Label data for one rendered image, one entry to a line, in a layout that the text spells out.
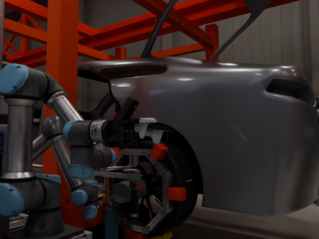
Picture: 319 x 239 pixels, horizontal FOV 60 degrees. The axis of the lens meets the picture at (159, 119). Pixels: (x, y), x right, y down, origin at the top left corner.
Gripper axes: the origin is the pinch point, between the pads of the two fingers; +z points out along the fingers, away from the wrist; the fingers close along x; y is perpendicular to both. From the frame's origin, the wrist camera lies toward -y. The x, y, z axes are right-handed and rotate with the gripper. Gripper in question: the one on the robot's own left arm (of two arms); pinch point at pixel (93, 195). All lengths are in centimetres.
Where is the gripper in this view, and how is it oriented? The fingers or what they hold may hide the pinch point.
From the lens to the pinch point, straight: 188.5
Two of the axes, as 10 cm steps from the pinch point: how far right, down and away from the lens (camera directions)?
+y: 0.0, 10.0, -0.7
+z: -1.8, 0.7, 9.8
